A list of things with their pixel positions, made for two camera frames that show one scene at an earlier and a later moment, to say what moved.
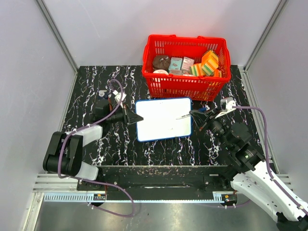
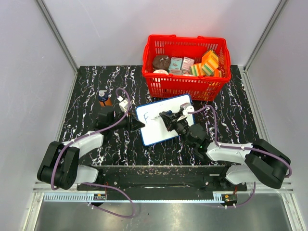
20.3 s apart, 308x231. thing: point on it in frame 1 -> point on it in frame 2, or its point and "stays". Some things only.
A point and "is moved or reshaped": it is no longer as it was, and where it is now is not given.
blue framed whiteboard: [160, 117] is moved or reshaped
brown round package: [161, 62] stays
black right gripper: [200, 118] -> [170, 120]
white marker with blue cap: [201, 109] -> [168, 112]
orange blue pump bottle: [102, 94] stays
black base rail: [155, 179] stays
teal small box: [175, 63] stays
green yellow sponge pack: [196, 70] stays
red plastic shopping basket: [182, 86] stays
